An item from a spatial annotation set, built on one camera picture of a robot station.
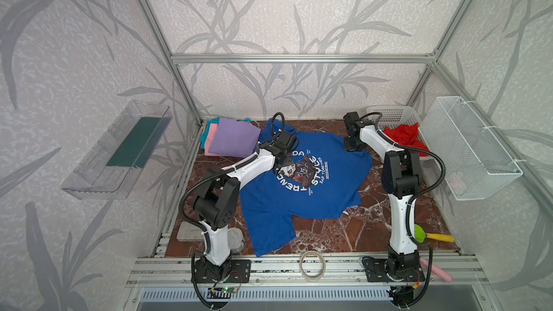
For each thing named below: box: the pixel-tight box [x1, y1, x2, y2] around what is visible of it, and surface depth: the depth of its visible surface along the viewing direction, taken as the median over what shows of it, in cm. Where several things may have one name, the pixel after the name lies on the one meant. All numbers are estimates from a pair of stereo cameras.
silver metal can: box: [227, 227, 245, 255], surface depth 78 cm
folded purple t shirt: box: [208, 117, 262, 158], surface depth 111 cm
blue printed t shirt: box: [239, 119, 373, 257], surface depth 95 cm
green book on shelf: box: [106, 116, 173, 169], surface depth 70 cm
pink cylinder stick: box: [419, 257, 453, 283], surface depth 74 cm
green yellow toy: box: [414, 223, 456, 244], surface depth 81 cm
